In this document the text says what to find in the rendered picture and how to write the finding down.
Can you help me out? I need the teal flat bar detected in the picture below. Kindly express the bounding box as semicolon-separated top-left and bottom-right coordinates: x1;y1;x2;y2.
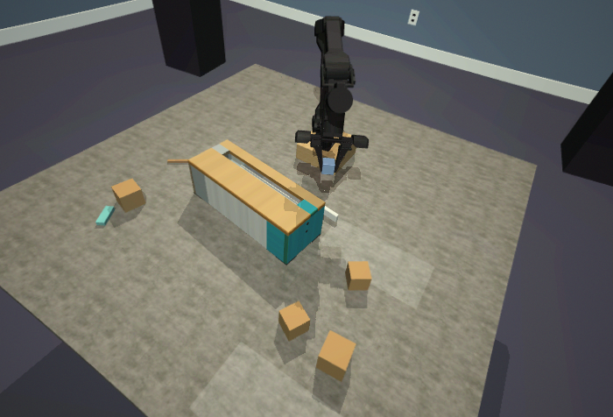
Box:
96;206;115;226

